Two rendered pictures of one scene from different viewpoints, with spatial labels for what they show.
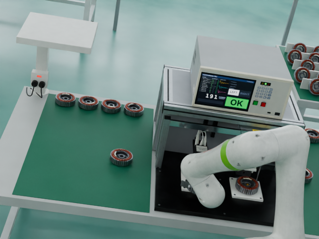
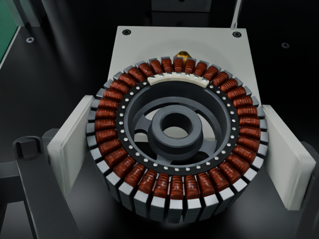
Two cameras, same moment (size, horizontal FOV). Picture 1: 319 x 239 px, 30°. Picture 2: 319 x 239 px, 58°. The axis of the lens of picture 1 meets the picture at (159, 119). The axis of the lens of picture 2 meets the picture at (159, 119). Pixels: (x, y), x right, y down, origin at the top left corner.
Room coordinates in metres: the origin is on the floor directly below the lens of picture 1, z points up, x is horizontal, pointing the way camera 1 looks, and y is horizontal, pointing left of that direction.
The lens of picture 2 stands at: (2.13, -0.24, 1.00)
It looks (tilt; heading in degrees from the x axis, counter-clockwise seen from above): 56 degrees down; 8
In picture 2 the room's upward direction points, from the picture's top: 1 degrees counter-clockwise
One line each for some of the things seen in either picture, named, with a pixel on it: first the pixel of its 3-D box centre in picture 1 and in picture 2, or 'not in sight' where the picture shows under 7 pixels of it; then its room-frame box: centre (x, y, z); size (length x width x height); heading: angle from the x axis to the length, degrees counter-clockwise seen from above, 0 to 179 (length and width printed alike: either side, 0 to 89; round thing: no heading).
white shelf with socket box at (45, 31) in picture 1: (56, 68); not in sight; (2.85, 0.60, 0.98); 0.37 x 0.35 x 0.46; 95
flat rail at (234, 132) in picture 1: (230, 131); not in sight; (2.45, -0.34, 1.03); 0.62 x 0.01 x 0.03; 95
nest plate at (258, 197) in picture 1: (246, 189); not in sight; (2.36, -0.47, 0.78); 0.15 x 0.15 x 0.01; 5
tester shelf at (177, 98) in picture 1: (229, 97); not in sight; (2.67, -0.33, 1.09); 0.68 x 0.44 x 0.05; 95
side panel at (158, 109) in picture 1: (160, 111); not in sight; (2.72, 0.00, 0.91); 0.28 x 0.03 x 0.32; 5
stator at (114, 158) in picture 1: (121, 157); not in sight; (2.44, 0.15, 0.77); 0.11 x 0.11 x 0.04
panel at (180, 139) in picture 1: (223, 133); not in sight; (2.60, -0.33, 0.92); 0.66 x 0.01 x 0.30; 95
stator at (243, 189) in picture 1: (247, 185); not in sight; (2.36, -0.47, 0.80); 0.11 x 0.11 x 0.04
